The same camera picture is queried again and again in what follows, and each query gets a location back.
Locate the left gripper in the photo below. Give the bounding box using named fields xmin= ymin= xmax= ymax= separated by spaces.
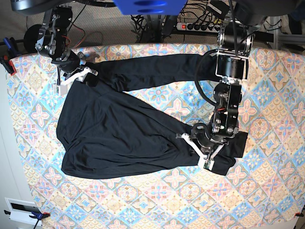
xmin=175 ymin=124 xmax=230 ymax=171

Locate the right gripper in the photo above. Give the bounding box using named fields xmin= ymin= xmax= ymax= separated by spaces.
xmin=52 ymin=51 xmax=98 ymax=94

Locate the black t-shirt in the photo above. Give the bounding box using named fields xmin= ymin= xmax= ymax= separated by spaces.
xmin=56 ymin=52 xmax=248 ymax=180

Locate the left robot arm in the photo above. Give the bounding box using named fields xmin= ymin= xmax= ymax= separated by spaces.
xmin=176 ymin=3 xmax=265 ymax=173

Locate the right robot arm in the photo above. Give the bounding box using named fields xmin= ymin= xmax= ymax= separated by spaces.
xmin=11 ymin=0 xmax=98 ymax=95

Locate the patterned tablecloth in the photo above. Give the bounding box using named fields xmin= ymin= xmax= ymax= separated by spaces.
xmin=6 ymin=49 xmax=305 ymax=229

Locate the black round stool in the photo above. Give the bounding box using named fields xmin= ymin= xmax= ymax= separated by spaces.
xmin=23 ymin=24 xmax=41 ymax=54

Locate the blue clamp top left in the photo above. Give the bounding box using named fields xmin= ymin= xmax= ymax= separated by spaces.
xmin=0 ymin=37 xmax=24 ymax=52

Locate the blue clamp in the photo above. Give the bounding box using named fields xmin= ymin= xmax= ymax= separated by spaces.
xmin=4 ymin=210 xmax=51 ymax=229
xmin=0 ymin=37 xmax=24 ymax=52

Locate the white power strip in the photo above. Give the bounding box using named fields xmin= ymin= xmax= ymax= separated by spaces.
xmin=176 ymin=22 xmax=221 ymax=33

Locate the orange clamp bottom right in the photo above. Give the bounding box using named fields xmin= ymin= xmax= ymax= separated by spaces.
xmin=295 ymin=212 xmax=305 ymax=218

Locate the blue clamp bottom left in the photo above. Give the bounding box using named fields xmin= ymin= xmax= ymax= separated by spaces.
xmin=4 ymin=210 xmax=51 ymax=229

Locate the white floor outlet box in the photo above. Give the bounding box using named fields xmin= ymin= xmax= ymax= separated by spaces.
xmin=5 ymin=198 xmax=40 ymax=226

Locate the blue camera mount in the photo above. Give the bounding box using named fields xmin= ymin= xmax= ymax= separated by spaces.
xmin=113 ymin=0 xmax=187 ymax=16

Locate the aluminium frame post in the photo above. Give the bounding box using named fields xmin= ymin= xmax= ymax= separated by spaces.
xmin=270 ymin=16 xmax=305 ymax=50

